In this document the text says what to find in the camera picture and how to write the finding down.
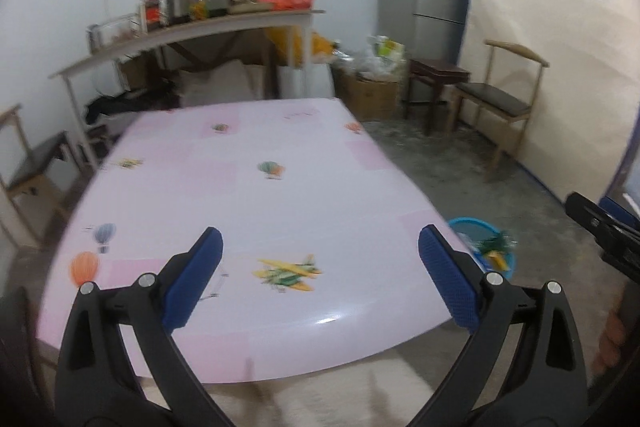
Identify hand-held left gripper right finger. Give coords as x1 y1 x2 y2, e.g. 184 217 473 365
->
407 224 588 427

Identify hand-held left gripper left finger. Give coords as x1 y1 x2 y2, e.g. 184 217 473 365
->
54 227 236 427

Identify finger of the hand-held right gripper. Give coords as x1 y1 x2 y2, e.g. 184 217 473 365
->
600 196 640 230
565 192 640 248

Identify blue plastic basket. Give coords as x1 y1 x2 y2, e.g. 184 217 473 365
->
446 216 518 281

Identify person's right hand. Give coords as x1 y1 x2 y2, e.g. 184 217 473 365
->
592 308 628 376

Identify beige mattress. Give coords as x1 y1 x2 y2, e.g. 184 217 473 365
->
456 0 640 198

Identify person's fuzzy beige clothing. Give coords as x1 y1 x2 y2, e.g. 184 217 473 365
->
140 342 451 427

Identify black cloth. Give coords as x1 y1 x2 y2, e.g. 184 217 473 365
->
83 88 177 126

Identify white sack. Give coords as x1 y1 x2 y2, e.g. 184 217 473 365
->
176 58 267 108

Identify dark wooden stool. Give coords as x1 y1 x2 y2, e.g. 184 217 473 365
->
403 57 472 136

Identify white boards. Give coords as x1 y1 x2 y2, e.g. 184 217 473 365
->
278 63 336 101

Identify pile of plastic bags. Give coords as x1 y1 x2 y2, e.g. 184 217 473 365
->
331 33 409 84

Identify long wooden side table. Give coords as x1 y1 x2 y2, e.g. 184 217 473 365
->
47 8 327 174

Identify yellow plastic bag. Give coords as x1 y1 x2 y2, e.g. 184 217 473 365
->
266 26 337 68

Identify red jar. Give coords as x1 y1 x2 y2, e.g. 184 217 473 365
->
138 0 166 28

